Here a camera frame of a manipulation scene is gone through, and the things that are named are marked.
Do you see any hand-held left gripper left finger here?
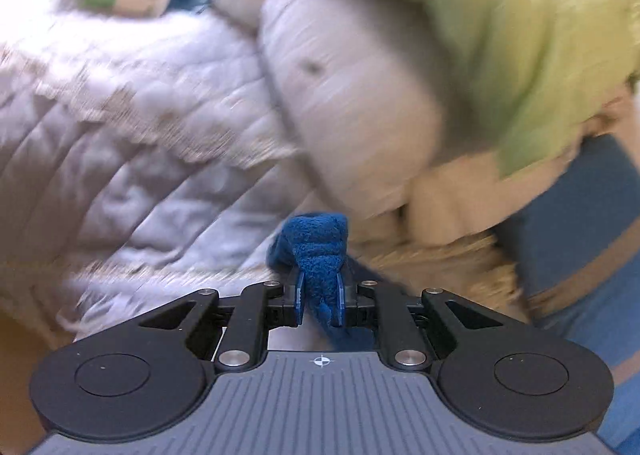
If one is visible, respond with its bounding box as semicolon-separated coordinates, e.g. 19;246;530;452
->
139;272;307;369

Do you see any cream puffy duvet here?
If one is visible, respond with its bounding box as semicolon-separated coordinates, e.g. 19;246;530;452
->
210;0;606;251

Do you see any light green quilt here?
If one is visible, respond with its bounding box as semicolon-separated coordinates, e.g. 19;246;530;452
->
310;0;640;180

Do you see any grey quilted lace-edged bedspread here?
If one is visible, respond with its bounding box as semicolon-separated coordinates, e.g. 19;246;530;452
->
0;0;526;336

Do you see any blue grey-striped pillow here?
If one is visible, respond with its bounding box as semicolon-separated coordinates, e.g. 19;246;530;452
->
495;132;640;451

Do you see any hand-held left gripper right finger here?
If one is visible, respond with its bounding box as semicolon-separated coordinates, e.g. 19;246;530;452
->
334;275;503;370

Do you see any blue fleece hooded jacket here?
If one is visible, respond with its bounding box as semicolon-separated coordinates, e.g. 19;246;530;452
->
267;212;391;353

